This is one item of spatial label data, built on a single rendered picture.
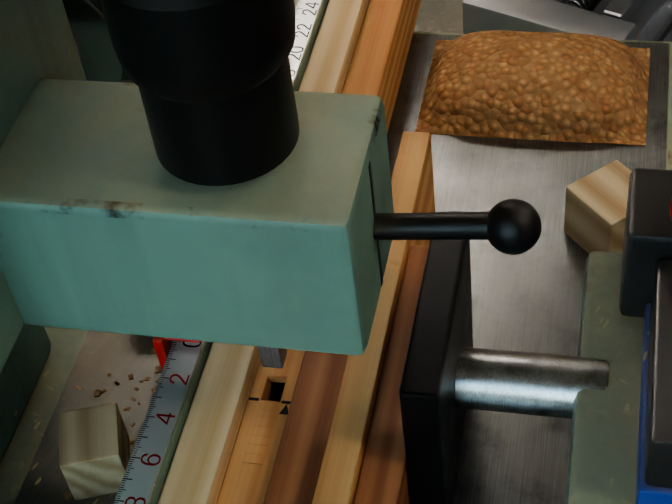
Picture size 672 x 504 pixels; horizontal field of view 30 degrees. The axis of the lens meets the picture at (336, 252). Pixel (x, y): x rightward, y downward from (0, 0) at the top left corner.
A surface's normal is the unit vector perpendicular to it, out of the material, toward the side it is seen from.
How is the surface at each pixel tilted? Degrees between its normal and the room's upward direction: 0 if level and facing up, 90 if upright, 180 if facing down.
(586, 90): 31
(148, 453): 0
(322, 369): 0
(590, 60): 13
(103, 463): 90
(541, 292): 0
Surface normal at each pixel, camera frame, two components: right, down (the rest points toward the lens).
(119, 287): -0.20, 0.72
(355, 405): -0.10, -0.69
